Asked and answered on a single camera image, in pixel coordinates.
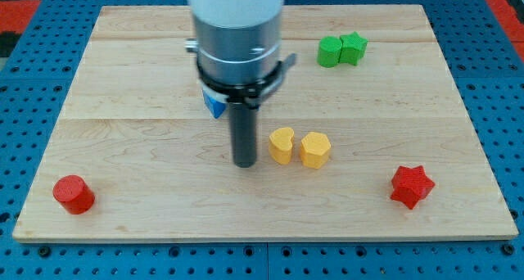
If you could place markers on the blue block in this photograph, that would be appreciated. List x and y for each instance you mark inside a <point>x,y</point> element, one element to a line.
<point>215,102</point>

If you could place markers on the yellow hexagon block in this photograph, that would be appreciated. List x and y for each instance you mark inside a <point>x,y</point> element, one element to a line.
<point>315,150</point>

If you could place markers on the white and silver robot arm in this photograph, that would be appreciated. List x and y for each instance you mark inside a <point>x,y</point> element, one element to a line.
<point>237,47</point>

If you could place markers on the red star block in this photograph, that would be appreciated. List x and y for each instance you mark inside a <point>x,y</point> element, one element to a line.
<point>411,185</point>

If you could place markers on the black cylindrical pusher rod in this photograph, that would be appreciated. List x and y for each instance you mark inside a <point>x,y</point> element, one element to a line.
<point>242,125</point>

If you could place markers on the wooden board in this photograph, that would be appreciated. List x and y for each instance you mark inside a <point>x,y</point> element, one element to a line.
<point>135,128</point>

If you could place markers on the red cylinder block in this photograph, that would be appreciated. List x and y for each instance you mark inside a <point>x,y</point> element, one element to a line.
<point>73,194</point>

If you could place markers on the yellow heart block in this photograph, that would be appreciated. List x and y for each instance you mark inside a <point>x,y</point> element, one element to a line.
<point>281,143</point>

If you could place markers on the green cylinder block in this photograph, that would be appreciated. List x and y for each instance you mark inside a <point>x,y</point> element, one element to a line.
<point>329,51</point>

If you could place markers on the green star block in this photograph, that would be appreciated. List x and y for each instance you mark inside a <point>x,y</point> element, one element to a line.
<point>353,48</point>

